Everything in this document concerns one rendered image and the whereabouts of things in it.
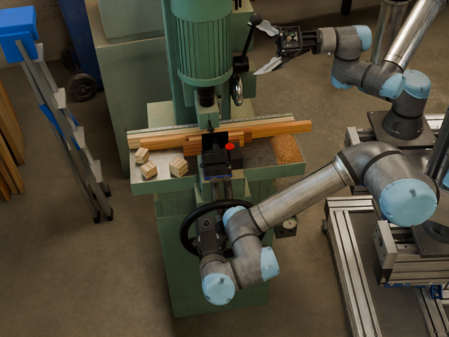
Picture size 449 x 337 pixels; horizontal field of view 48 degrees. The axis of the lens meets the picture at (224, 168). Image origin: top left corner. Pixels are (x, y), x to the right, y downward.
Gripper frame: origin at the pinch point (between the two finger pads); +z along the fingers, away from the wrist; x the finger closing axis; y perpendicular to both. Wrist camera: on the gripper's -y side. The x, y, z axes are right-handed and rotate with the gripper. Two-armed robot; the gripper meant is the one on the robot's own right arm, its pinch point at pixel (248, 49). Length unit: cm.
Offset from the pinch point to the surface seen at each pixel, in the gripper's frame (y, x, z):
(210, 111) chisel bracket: -21.3, 13.4, 11.7
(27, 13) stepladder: -57, -39, 77
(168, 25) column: -21.1, -16.9, 22.5
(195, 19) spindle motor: 7.7, -7.5, 15.2
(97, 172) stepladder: -123, 21, 65
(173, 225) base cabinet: -44, 50, 28
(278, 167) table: -26.5, 33.8, -10.1
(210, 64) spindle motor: -3.0, 2.6, 11.6
